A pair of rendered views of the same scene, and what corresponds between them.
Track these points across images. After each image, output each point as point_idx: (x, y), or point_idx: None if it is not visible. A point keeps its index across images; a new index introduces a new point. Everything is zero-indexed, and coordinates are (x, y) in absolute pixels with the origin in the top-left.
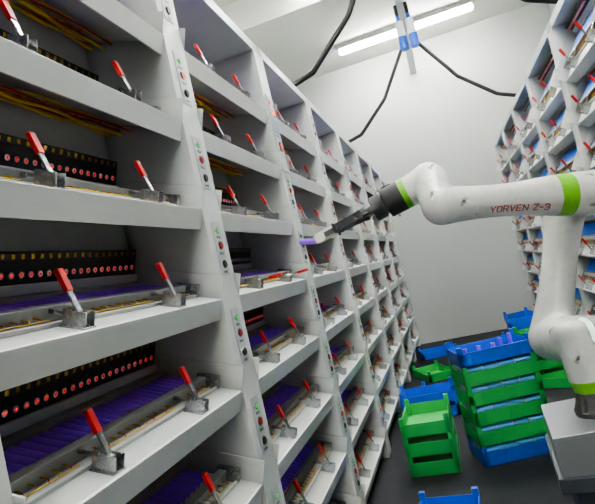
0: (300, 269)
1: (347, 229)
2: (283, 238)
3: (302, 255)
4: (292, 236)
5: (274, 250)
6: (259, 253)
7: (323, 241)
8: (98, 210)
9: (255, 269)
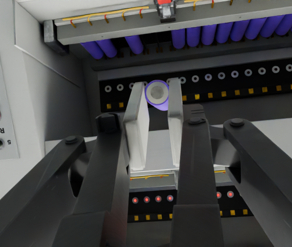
0: (27, 36)
1: (58, 157)
2: (55, 132)
3: (11, 80)
4: (43, 137)
5: (63, 103)
6: (77, 101)
7: (141, 89)
8: None
9: (104, 63)
